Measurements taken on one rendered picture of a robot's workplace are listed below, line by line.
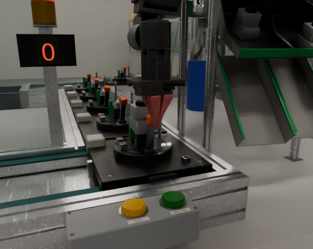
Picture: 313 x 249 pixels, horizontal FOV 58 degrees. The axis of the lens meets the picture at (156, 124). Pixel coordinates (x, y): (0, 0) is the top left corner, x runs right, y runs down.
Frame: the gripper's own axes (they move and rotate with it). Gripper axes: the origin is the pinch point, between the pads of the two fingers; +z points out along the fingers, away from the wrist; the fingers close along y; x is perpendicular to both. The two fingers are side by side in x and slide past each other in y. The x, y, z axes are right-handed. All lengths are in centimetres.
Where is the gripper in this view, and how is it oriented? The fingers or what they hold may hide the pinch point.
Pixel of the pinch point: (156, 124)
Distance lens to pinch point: 57.2
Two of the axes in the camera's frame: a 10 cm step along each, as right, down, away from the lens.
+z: 0.1, 9.7, 2.6
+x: 3.6, 2.4, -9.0
